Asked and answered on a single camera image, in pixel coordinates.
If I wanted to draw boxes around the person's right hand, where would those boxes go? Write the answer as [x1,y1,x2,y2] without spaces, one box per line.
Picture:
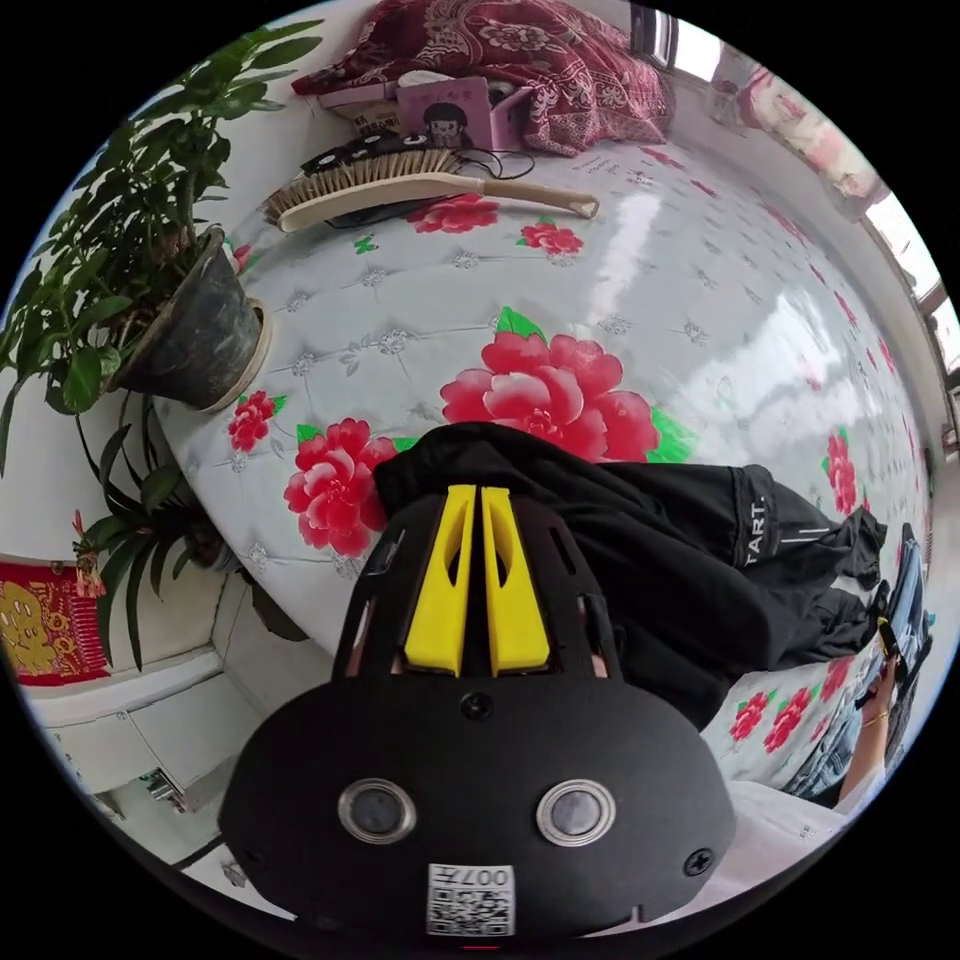
[853,663,903,718]

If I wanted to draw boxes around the black pants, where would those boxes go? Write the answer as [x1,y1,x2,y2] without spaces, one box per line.
[372,421,891,735]

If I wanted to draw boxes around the small long-leaved potted plant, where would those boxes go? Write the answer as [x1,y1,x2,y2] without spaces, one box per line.
[71,389,310,671]

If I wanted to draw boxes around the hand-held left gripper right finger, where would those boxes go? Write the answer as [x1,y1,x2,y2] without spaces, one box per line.
[481,485,551,674]

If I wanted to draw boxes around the beige bed brush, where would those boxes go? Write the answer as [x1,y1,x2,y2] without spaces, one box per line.
[263,146,601,235]

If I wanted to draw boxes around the bed with floral sheet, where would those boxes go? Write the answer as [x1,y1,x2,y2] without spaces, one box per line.
[153,138,939,800]

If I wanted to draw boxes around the pink carton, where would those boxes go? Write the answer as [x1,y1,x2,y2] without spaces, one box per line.
[317,73,536,152]

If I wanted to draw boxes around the dark red floral blanket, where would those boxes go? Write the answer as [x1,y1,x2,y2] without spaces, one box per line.
[290,0,674,160]

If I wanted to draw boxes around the black cable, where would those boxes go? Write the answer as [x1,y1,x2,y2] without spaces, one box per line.
[299,132,538,229]

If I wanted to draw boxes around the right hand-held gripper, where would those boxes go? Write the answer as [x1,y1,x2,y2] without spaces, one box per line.
[872,581,915,682]

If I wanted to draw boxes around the large plant in dark pot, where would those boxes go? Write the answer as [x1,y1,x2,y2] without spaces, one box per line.
[0,18,325,478]

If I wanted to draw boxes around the pink floral curtain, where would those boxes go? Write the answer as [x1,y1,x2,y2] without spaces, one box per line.
[738,63,880,201]

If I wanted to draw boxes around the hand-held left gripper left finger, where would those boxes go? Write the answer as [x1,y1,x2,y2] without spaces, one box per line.
[404,484,478,674]

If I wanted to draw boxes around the person's body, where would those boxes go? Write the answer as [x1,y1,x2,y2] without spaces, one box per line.
[701,521,936,940]

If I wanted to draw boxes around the person's right forearm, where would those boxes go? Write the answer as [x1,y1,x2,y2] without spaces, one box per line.
[836,704,899,810]

